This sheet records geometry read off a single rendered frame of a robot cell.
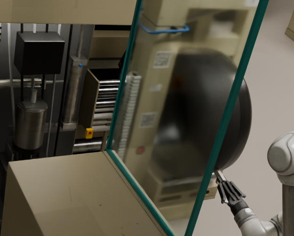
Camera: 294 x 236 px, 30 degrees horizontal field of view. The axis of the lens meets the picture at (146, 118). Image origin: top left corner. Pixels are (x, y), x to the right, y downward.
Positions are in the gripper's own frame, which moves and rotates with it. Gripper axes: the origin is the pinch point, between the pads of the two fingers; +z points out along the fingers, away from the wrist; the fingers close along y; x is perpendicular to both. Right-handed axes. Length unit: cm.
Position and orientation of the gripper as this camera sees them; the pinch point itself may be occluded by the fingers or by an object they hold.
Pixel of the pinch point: (220, 176)
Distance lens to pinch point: 253.3
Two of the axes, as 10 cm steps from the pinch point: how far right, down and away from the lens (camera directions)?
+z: -3.9, -7.1, 5.8
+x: -3.1, 7.0, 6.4
